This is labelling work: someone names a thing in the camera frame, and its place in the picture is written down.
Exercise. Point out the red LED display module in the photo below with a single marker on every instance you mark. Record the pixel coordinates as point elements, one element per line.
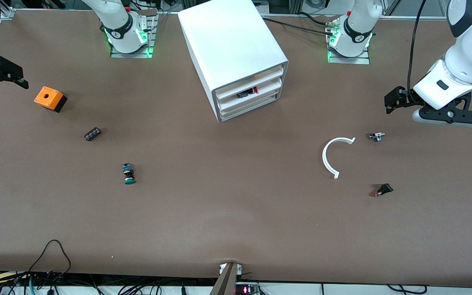
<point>246,290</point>

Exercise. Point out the brown camera post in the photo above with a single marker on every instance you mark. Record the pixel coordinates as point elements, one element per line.
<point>228,282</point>

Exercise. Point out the small silver toggle switch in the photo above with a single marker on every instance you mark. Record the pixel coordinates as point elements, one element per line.
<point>377,136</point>

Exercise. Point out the white curved plastic strip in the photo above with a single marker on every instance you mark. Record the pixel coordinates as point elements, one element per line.
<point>324,157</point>

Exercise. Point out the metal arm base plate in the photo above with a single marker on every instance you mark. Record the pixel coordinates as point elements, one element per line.
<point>115,55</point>
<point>363,60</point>

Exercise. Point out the black terminal block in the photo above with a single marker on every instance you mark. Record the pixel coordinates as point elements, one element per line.
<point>92,134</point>

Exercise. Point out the green push button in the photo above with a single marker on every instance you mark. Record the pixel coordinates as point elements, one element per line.
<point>128,174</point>

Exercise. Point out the black red switch part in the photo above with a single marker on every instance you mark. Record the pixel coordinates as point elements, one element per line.
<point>246,93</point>

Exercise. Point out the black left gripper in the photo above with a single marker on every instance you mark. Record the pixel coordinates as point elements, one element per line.
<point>402,96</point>

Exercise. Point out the white post mount bracket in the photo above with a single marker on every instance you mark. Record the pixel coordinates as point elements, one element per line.
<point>222,269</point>

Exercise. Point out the white large cabinet drawer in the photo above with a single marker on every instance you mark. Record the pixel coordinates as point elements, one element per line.
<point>252,108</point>

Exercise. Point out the white drawer cabinet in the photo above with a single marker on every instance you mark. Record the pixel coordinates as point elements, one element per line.
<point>228,41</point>

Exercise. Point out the orange button box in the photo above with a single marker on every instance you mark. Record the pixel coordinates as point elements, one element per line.
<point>47,97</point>

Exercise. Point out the black red rocker switch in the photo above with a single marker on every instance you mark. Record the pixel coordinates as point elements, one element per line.
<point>384,189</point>

